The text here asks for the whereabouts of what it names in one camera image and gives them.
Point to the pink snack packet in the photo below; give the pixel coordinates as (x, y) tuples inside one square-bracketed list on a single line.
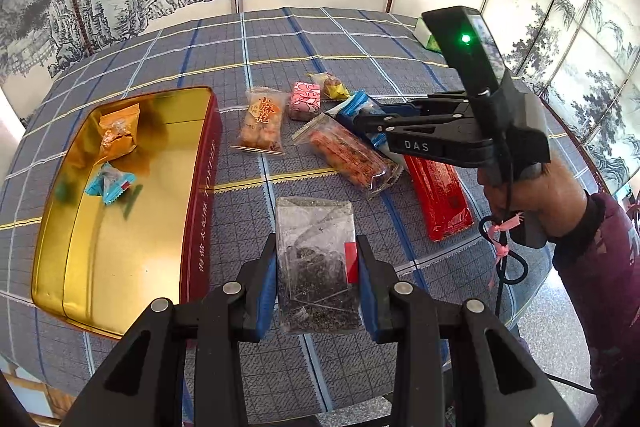
[(305, 99)]

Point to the clear packet of dark seeds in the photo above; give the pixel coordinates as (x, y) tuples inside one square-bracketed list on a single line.
[(315, 267)]

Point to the person's right hand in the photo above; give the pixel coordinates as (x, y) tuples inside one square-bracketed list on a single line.
[(545, 192)]

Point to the green tissue pack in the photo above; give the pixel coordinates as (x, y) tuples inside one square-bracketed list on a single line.
[(425, 36)]

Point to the grey plaid tablecloth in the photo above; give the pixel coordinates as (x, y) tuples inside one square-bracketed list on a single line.
[(350, 32)]

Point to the clear packet of orange snack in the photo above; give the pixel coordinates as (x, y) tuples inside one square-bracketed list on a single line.
[(345, 154)]

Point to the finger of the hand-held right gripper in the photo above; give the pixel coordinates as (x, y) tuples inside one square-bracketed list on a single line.
[(440, 104), (400, 123)]

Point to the yellow snack packet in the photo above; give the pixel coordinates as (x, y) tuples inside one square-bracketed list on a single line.
[(332, 88)]

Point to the gold and red tin box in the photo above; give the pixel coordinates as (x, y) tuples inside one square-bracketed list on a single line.
[(125, 232)]

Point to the long red snack packet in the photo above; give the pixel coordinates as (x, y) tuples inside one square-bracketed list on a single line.
[(440, 197)]

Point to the light blue snack packet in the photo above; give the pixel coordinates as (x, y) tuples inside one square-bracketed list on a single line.
[(107, 182)]

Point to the person's right forearm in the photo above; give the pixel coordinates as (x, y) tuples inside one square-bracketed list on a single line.
[(610, 282)]

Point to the blue and white snack packet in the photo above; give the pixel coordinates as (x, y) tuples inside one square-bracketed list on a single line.
[(357, 104)]

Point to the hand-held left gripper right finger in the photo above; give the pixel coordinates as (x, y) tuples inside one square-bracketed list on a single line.
[(366, 297)]

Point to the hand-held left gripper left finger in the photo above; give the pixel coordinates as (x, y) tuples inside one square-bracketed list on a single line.
[(267, 289)]

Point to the clear dough twist snack packet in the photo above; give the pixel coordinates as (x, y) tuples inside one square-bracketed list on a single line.
[(260, 122)]

